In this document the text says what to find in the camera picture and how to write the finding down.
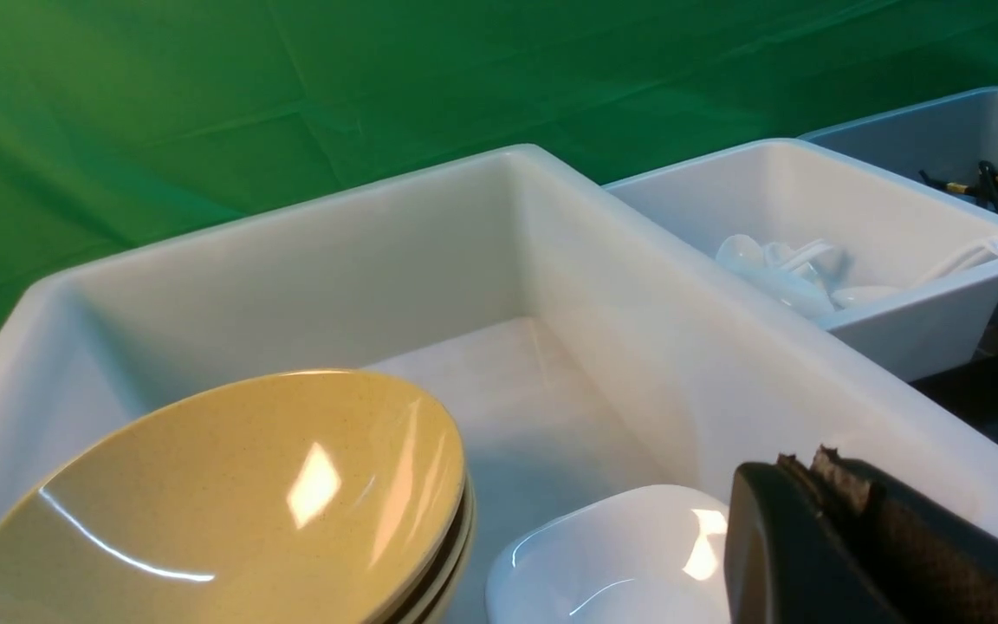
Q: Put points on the white dish in tub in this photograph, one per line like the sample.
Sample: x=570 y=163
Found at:
x=649 y=555

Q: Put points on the yellow noodle bowl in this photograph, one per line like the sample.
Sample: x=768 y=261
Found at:
x=316 y=496

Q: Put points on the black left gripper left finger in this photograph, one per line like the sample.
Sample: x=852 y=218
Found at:
x=784 y=562

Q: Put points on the stacked yellow bowl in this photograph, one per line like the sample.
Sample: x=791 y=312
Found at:
x=438 y=608
x=427 y=587

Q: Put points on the small white plastic bin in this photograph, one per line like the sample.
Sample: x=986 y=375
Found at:
x=888 y=231

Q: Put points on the white soup spoon upper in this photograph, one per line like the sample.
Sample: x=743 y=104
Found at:
x=798 y=262

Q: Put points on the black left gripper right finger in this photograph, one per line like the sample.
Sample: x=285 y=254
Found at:
x=931 y=565

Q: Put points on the top stacked yellow bowl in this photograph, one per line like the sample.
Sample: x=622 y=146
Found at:
x=427 y=587

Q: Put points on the lower stacked yellow bowl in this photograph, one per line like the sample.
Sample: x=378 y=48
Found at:
x=438 y=608

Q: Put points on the white soup spoon front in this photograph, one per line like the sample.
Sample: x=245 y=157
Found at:
x=976 y=253

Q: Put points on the blue-grey plastic bin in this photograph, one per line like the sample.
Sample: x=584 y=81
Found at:
x=947 y=137

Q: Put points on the large white plastic tub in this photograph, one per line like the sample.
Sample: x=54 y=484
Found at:
x=582 y=349

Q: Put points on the white soup spoon large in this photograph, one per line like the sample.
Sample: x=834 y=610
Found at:
x=742 y=255

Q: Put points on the green backdrop cloth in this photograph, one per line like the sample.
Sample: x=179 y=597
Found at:
x=126 y=122

